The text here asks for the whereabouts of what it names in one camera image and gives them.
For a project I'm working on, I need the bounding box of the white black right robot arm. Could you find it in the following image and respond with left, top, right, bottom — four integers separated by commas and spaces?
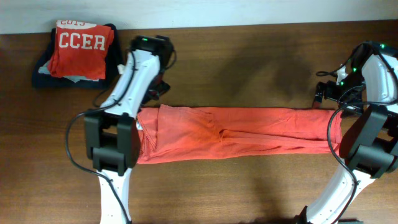
293, 41, 397, 224

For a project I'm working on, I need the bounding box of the folded navy blue shirt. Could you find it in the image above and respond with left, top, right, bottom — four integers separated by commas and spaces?
32, 24, 124, 90

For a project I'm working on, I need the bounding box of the folded light blue shirt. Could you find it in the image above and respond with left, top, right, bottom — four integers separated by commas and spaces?
38, 61, 99, 83

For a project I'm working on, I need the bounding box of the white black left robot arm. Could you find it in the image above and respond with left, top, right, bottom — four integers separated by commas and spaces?
84, 35, 176, 224

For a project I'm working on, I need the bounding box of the red McKinney Boyd t-shirt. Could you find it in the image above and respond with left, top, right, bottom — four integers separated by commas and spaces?
137, 105, 342, 164

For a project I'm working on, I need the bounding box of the folded red soccer shirt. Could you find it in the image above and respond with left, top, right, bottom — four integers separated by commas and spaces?
47, 20, 114, 80

